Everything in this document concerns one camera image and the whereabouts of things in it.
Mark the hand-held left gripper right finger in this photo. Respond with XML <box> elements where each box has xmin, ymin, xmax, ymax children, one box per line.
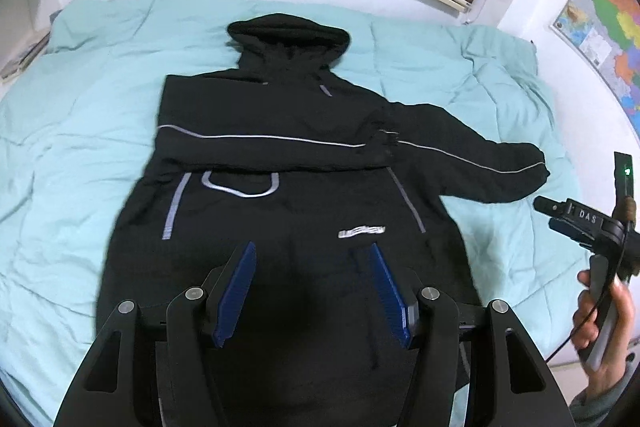
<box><xmin>367</xmin><ymin>243</ymin><xmax>576</xmax><ymax>427</ymax></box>

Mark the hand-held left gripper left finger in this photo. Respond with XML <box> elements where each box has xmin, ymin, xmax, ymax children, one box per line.
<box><xmin>52</xmin><ymin>241</ymin><xmax>258</xmax><ymax>427</ymax></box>

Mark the black hooded jacket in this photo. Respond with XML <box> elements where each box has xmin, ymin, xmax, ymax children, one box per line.
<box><xmin>95</xmin><ymin>13</ymin><xmax>551</xmax><ymax>427</ymax></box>

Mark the person's right forearm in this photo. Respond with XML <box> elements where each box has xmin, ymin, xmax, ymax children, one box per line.
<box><xmin>567</xmin><ymin>379</ymin><xmax>628</xmax><ymax>427</ymax></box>

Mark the person's right hand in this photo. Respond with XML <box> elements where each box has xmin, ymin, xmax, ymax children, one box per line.
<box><xmin>572</xmin><ymin>269</ymin><xmax>640</xmax><ymax>395</ymax></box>

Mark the teal quilted blanket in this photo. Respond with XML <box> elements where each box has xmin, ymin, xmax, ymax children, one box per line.
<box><xmin>0</xmin><ymin>0</ymin><xmax>591</xmax><ymax>427</ymax></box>

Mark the white shelf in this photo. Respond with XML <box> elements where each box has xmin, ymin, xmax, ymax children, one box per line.
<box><xmin>0</xmin><ymin>0</ymin><xmax>55</xmax><ymax>58</ymax></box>

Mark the colourful wall map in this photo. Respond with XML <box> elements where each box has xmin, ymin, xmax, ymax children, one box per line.
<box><xmin>550</xmin><ymin>0</ymin><xmax>640</xmax><ymax>132</ymax></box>

